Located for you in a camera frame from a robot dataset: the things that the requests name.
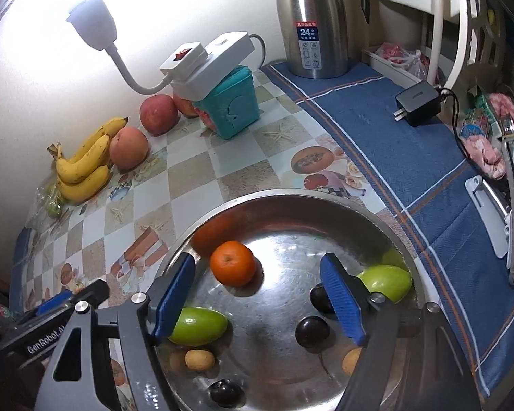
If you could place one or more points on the white gooseneck lamp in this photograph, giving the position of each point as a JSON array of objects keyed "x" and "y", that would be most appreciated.
[{"x": 94, "y": 19}]

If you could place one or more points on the green oval fruit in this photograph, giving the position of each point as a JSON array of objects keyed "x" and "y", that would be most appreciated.
[
  {"x": 385, "y": 284},
  {"x": 201, "y": 327}
]

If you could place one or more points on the orange tangerine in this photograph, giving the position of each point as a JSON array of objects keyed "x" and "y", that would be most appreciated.
[{"x": 233, "y": 264}]

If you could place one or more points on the clear bag of green fruit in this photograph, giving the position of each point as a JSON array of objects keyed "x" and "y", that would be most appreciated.
[{"x": 51, "y": 203}]

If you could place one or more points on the stainless steel thermos jug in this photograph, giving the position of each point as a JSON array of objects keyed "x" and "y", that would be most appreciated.
[{"x": 312, "y": 21}]

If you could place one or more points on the black power adapter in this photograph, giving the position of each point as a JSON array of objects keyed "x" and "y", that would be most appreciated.
[{"x": 417, "y": 102}]

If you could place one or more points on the yellow banana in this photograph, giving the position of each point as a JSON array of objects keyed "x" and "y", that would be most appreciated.
[
  {"x": 85, "y": 186},
  {"x": 83, "y": 160},
  {"x": 107, "y": 132}
]

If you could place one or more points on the white power strip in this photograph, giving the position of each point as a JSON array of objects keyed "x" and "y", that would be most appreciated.
[{"x": 220, "y": 60}]

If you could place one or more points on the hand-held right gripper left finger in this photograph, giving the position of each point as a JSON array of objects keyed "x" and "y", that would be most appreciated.
[{"x": 173, "y": 299}]

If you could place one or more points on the white plastic bracket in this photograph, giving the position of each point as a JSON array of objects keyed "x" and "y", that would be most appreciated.
[{"x": 490, "y": 214}]

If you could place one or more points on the red plastic bag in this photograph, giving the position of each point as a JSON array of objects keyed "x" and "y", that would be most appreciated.
[{"x": 400, "y": 58}]

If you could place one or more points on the white plastic rack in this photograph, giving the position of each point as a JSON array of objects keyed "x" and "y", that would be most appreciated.
[{"x": 458, "y": 30}]

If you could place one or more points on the teal plastic container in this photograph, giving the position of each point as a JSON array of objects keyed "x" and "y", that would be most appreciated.
[{"x": 233, "y": 107}]

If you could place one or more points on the small yellow fruit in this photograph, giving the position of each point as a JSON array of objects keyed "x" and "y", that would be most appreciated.
[
  {"x": 200, "y": 360},
  {"x": 351, "y": 361}
]

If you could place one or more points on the red apple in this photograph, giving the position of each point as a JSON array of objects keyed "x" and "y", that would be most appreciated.
[
  {"x": 158, "y": 114},
  {"x": 185, "y": 106},
  {"x": 128, "y": 147}
]

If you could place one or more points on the dark purple plum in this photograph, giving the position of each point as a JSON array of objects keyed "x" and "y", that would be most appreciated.
[
  {"x": 225, "y": 393},
  {"x": 312, "y": 332},
  {"x": 319, "y": 299}
]

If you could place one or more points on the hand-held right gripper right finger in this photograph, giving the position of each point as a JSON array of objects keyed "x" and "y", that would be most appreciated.
[{"x": 342, "y": 304}]

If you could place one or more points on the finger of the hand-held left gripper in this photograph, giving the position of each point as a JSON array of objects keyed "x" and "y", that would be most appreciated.
[
  {"x": 38, "y": 338},
  {"x": 53, "y": 302}
]

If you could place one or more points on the stainless steel bowl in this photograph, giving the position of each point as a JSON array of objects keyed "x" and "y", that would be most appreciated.
[{"x": 278, "y": 265}]

